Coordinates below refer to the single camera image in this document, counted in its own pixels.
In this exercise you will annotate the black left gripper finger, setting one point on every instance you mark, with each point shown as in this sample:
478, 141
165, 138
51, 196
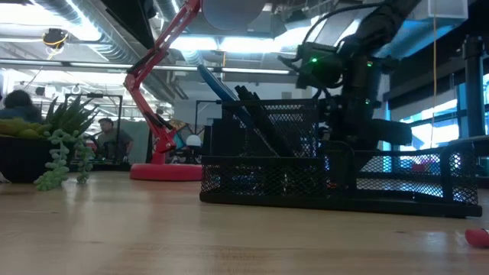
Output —
141, 19

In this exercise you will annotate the red desk lamp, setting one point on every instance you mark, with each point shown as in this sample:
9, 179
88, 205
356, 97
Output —
164, 172

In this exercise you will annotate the green succulent in black pot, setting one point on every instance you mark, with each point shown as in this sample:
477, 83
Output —
23, 160

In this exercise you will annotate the black vertical pole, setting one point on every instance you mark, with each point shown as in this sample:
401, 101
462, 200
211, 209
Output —
473, 84

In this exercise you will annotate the long ceiling light strip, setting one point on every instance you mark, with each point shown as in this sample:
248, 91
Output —
248, 71

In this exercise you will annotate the white globe lamp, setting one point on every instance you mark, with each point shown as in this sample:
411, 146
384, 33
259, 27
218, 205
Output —
193, 140

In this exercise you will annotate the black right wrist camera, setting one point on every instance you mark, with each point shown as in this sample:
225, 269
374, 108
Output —
321, 68

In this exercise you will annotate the black side desk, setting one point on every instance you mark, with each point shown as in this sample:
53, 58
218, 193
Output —
473, 140

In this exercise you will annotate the black mesh desk organizer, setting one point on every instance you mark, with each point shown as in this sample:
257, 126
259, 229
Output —
340, 172

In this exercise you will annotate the person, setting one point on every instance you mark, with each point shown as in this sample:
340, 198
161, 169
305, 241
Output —
19, 105
114, 141

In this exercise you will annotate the small red object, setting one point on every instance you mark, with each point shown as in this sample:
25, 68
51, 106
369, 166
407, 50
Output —
477, 237

